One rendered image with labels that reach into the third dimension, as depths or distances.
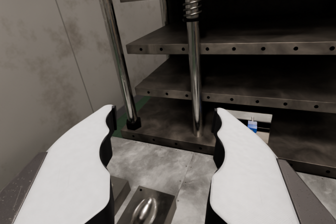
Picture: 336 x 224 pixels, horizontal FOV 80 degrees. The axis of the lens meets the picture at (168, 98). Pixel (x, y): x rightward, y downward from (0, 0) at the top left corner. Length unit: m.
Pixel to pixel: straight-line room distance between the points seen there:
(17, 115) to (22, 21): 0.78
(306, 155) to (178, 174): 0.59
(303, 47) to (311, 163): 0.51
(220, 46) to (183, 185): 0.61
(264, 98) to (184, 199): 0.56
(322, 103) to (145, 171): 0.82
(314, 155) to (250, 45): 0.59
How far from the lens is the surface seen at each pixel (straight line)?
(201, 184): 0.92
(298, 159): 1.12
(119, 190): 0.88
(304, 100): 1.05
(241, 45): 0.94
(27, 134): 2.22
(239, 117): 1.07
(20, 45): 2.11
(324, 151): 1.21
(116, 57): 1.10
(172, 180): 0.94
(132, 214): 0.79
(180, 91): 1.08
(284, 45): 0.94
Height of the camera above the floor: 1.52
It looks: 28 degrees down
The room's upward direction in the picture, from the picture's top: 7 degrees counter-clockwise
